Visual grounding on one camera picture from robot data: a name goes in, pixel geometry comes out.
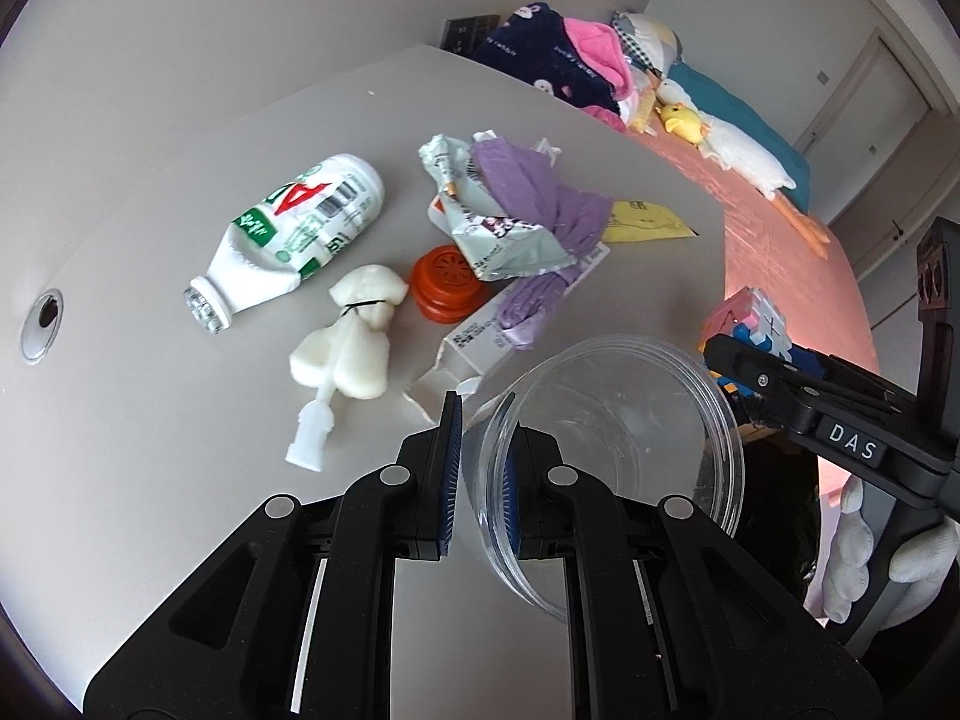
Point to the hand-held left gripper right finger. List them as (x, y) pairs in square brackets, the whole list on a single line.
[(511, 495)]

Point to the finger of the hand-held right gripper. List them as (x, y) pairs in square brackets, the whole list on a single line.
[(862, 379), (757, 375)]

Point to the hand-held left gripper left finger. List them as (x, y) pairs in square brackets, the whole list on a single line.
[(450, 465)]

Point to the long white carton box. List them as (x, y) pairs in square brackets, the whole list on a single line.
[(480, 341)]

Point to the orange round lid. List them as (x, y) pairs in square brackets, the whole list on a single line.
[(442, 277)]

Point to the yellow packet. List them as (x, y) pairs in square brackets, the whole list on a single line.
[(645, 221)]

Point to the white plastic bottle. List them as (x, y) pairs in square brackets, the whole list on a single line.
[(300, 225)]

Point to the purple plastic bag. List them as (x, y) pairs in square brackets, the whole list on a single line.
[(525, 180)]

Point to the person's right hand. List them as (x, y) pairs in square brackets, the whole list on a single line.
[(844, 555)]

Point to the colourful puzzle cube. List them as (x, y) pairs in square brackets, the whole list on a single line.
[(757, 322)]

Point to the pink bed sheet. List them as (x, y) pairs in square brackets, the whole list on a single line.
[(772, 255)]

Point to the white goose plush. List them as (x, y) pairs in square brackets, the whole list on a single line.
[(742, 154)]

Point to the pale green snack wrapper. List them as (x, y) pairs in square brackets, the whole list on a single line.
[(502, 247)]

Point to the yellow duck plush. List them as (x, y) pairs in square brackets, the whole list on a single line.
[(681, 120)]

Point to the white door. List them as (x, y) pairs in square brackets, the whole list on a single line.
[(870, 97)]

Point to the teal pillow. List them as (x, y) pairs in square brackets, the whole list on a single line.
[(720, 94)]

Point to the yellow textured plush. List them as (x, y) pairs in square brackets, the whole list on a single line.
[(641, 112)]

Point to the checked pillow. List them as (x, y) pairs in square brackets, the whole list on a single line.
[(645, 37)]

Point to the pink fleece blanket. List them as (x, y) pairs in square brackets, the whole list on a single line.
[(596, 45)]

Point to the navy printed blanket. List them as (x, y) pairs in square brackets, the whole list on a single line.
[(540, 60)]

